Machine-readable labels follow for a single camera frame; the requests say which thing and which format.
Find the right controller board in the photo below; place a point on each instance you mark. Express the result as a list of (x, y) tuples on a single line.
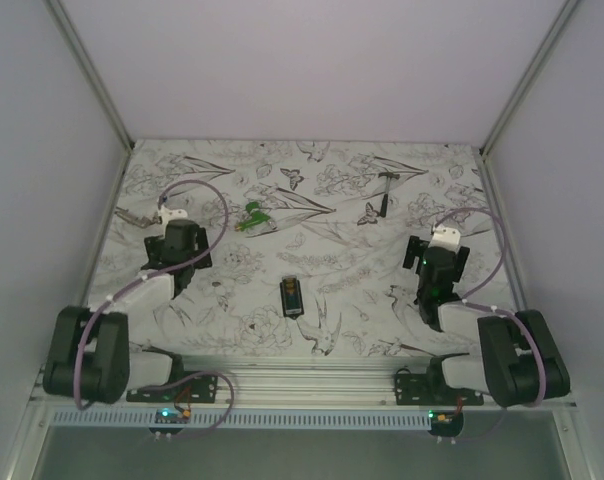
[(446, 425)]

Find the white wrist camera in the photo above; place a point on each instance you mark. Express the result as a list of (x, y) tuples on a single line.
[(165, 214), (446, 237)]

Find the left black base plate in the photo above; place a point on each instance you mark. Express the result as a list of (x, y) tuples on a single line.
[(194, 388)]

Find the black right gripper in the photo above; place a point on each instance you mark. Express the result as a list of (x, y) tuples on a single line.
[(415, 249)]

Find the metal clamp tool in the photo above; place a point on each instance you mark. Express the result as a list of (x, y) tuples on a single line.
[(142, 222)]

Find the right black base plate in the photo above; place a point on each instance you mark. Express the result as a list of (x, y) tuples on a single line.
[(424, 389)]

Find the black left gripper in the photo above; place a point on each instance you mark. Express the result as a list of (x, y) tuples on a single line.
[(154, 245)]

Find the black fuse box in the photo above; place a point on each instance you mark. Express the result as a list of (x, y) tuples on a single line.
[(291, 309)]

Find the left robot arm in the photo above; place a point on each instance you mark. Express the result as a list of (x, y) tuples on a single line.
[(89, 359)]

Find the grey slotted cable duct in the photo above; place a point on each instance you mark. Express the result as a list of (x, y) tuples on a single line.
[(250, 418)]

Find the small hammer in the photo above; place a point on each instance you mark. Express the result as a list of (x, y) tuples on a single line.
[(388, 177)]

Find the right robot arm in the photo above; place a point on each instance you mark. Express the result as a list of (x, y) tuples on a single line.
[(512, 357)]

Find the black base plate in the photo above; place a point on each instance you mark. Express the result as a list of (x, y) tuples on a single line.
[(424, 389), (194, 388)]

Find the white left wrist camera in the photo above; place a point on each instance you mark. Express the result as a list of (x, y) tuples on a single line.
[(165, 214)]

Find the left controller board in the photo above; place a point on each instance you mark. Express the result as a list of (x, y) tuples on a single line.
[(169, 422)]

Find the controller board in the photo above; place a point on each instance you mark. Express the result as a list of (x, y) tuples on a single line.
[(446, 425), (169, 422)]

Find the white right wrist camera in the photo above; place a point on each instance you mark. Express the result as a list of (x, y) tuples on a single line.
[(446, 237)]

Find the green object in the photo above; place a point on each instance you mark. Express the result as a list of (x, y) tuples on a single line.
[(256, 218)]

